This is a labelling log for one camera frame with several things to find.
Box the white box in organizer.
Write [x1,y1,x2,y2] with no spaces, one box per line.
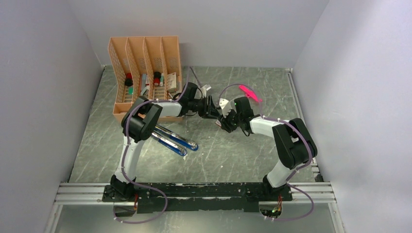
[167,72,178,93]

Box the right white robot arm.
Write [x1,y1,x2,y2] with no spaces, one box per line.
[218,97,318,201]

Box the red black bottle left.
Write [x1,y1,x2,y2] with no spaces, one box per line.
[124,73,133,87]

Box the grey stapler in organizer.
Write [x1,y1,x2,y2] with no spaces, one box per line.
[140,74,150,96]

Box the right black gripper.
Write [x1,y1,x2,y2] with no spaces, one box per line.
[218,107,242,133]

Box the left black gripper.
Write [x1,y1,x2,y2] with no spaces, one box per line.
[189,97,221,121]

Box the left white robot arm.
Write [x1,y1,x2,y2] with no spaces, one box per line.
[110,82,220,202]

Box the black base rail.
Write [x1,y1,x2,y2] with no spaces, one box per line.
[102,182,292,214]

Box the red black bottle right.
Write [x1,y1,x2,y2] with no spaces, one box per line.
[153,71,161,86]

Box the blue stapler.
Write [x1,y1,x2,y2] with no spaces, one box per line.
[152,132,187,157]
[153,125,199,151]

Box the red black bottle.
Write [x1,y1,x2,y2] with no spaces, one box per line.
[124,73,133,87]
[153,71,161,86]

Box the pink plastic clip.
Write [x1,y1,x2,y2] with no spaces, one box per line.
[239,85,263,102]

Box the orange plastic desk organizer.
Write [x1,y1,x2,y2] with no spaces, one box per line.
[108,36,183,121]

